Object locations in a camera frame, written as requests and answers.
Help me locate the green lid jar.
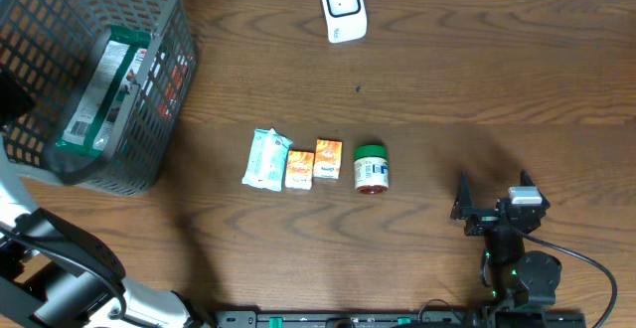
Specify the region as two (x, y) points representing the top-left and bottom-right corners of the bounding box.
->
(354, 144), (390, 195)

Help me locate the orange tissue pack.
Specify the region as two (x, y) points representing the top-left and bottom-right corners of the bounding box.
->
(284, 150), (315, 190)
(313, 139), (343, 179)

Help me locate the teal wet wipes pack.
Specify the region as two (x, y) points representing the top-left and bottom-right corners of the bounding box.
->
(241, 128), (292, 192)

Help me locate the green 3M gloves package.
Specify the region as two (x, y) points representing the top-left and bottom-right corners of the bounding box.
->
(56, 26), (151, 157)

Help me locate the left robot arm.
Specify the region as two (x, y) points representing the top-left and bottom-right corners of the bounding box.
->
(1, 153), (218, 327)

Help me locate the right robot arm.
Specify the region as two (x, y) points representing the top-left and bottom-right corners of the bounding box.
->
(450, 170), (562, 309)

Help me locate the white barcode scanner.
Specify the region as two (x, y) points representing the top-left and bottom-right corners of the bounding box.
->
(321, 0), (368, 44)

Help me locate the grey plastic mesh basket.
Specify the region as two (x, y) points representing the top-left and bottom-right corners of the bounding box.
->
(1, 0), (196, 196)

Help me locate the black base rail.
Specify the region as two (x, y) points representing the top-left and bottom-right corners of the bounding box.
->
(212, 309), (586, 328)

